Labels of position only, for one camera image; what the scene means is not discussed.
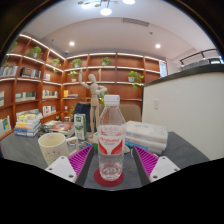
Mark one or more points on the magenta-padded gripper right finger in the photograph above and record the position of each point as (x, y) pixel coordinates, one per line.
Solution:
(165, 166)

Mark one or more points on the black ceiling track rail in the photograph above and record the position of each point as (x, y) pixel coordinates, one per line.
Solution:
(200, 55)

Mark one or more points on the wooden wall shelf unit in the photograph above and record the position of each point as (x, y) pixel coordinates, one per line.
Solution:
(33, 83)

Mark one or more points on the wooden artist mannequin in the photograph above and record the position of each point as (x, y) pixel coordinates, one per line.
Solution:
(94, 90)

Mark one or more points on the branched ceiling lamp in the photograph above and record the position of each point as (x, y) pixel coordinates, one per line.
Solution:
(106, 6)

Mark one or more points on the ceiling air vent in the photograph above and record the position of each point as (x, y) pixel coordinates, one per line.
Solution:
(135, 22)

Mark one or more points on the blue-printed white tissue pack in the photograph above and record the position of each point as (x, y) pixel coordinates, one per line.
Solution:
(146, 145)

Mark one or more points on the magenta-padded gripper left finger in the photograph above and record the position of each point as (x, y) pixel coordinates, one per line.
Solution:
(61, 166)

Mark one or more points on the beige chair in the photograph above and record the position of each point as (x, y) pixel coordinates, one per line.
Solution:
(131, 113)

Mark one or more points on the stack of magazines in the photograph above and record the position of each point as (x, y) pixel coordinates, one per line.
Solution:
(61, 127)

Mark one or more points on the cream ceramic mug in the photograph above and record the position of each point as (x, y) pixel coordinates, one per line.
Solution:
(53, 146)

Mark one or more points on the tall green white carton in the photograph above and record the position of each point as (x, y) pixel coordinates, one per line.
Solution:
(80, 126)

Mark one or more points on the round red coaster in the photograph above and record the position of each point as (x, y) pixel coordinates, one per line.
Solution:
(108, 183)

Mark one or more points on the stack of colourful books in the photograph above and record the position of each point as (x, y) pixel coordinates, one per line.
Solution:
(28, 123)

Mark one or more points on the white wall switch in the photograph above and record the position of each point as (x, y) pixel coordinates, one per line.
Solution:
(156, 104)

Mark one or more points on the recessed ceiling light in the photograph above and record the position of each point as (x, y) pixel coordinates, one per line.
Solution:
(157, 46)
(71, 43)

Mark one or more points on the clear plastic water bottle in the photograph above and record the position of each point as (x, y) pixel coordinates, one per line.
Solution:
(111, 146)

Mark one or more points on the dark chair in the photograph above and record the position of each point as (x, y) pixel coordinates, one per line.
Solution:
(82, 115)

